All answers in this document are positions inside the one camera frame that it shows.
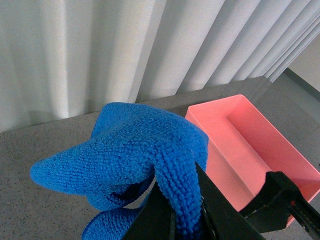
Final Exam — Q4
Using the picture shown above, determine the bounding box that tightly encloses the blue microfiber cloth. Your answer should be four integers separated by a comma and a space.
30, 102, 209, 240

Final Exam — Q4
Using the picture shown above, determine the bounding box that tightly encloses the pink plastic box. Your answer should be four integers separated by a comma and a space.
185, 94, 320, 211

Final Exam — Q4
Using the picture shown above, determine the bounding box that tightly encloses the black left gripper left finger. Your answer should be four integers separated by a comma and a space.
124, 183, 176, 240

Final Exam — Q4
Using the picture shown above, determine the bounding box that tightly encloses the white pleated curtain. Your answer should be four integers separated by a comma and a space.
0, 0, 320, 132

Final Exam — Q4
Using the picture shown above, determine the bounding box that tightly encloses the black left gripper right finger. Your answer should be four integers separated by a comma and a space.
195, 163, 264, 240

